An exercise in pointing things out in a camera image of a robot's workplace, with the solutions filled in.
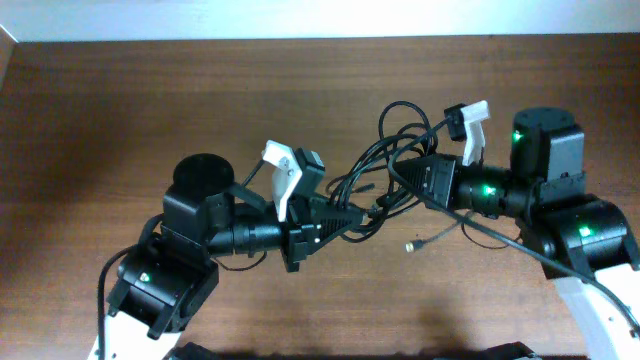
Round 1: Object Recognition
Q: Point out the thick black cable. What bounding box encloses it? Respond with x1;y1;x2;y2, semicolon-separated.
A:
324;100;436;244

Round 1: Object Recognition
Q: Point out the thin black USB cable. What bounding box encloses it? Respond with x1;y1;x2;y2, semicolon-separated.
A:
404;219;466;254

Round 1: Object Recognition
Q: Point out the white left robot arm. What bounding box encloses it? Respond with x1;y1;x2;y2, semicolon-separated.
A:
90;149;365;359

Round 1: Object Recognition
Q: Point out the black right camera cable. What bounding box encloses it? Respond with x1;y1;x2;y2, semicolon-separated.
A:
387;112;640;336

